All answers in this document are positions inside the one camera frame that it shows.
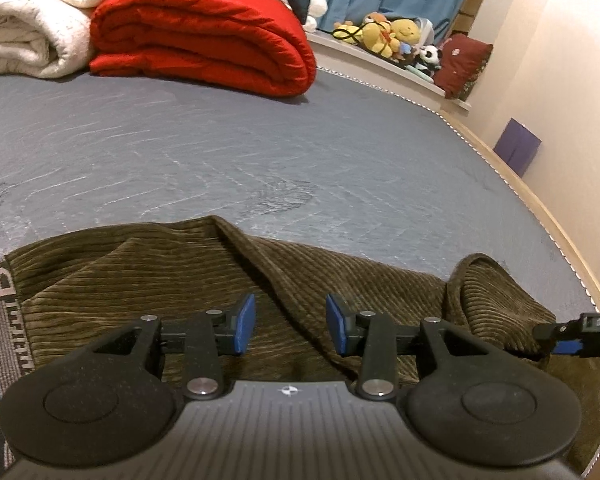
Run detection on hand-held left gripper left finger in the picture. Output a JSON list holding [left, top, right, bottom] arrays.
[[87, 293, 257, 402]]

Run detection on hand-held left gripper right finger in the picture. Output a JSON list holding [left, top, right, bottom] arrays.
[[325, 293, 495, 402]]

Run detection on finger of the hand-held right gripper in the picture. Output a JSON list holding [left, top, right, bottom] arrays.
[[532, 312, 600, 359]]

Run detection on olive corduroy pants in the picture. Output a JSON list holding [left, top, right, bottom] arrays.
[[0, 215, 600, 477]]

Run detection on grey quilted mattress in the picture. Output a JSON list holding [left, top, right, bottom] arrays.
[[0, 67, 600, 480]]

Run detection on purple paper bag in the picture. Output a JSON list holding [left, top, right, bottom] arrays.
[[493, 118, 542, 177]]

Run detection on white window sill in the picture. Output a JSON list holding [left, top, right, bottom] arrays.
[[304, 30, 474, 112]]

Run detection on panda plush toy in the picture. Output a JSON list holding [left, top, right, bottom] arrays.
[[414, 45, 444, 74]]

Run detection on dark red cushion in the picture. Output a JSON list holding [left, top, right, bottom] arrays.
[[432, 33, 494, 100]]

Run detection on red folded quilt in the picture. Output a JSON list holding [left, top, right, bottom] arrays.
[[89, 0, 317, 99]]

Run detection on yellow orange plush toy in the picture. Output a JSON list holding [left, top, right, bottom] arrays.
[[332, 12, 402, 62]]

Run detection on yellow round-headed plush toy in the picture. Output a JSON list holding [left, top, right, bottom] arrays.
[[390, 18, 424, 57]]

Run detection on white round plush toy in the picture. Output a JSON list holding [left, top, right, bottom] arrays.
[[280, 0, 329, 31]]

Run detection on white folded blanket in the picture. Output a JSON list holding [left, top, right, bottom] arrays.
[[0, 0, 132, 79]]

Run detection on wooden bed frame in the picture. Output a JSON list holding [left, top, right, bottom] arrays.
[[442, 109, 600, 321]]

